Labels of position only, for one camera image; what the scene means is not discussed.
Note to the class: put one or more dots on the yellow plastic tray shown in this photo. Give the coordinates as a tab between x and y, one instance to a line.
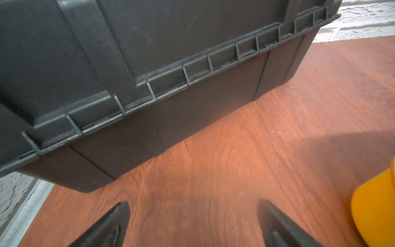
373	209

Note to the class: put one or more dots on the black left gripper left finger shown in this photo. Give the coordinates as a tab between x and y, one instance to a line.
109	230

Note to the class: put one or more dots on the black plastic toolbox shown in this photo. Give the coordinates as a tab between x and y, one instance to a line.
92	89

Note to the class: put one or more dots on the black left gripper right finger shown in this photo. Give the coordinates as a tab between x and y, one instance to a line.
279	230

